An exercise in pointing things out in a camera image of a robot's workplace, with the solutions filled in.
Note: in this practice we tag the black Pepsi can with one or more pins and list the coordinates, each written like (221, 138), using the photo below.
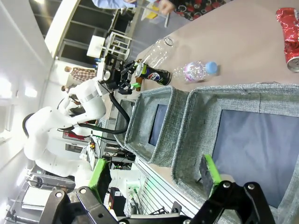
(156, 77)

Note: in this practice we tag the white frame rack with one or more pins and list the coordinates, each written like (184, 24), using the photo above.
(118, 44)

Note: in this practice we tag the bare person hand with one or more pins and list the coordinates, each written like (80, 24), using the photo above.
(167, 6)

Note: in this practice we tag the dark haired background person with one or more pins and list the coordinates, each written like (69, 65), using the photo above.
(66, 89)

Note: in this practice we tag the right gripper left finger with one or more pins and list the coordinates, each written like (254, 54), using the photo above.
(99, 177)

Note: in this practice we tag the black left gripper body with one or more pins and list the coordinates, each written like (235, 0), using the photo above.
(115, 79)

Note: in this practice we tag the grey fabric can basket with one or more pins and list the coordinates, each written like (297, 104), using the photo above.
(201, 112)

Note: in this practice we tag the large clear plastic bottle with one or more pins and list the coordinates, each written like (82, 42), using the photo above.
(158, 53)

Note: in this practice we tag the brown glass bottle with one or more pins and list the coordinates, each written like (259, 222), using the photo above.
(138, 86)

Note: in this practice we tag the person in blue shirt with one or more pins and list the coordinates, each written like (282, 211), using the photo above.
(109, 3)

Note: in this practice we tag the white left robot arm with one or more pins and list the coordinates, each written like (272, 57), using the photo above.
(37, 130)

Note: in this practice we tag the grey fabric bottle basket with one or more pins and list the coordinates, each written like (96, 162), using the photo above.
(123, 100)

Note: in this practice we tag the small bottle with blue cap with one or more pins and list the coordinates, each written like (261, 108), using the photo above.
(194, 72)

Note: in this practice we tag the person in plaid shirt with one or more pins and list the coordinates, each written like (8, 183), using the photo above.
(81, 74)

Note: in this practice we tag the yellow sheet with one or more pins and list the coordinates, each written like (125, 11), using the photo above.
(153, 11)

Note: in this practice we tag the white box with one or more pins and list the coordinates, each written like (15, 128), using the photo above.
(95, 45)

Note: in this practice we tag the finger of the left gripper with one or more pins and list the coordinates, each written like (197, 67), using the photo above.
(128, 69)
(127, 86)

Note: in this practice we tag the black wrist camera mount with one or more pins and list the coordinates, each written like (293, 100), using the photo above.
(111, 61)

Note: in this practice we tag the white slatted panel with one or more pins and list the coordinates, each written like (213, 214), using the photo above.
(151, 186)

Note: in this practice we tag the red black patterned fabric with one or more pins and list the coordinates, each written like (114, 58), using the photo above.
(198, 8)

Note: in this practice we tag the dark shelving unit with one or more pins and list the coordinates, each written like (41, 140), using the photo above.
(79, 30)

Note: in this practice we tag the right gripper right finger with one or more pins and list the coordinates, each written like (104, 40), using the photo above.
(209, 173)

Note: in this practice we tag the crushed red can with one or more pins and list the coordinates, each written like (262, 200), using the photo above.
(290, 35)

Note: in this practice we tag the white frame table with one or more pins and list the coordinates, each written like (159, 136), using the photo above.
(166, 21)

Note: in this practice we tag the grey fabric plastic basket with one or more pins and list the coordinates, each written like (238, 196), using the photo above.
(174, 112)

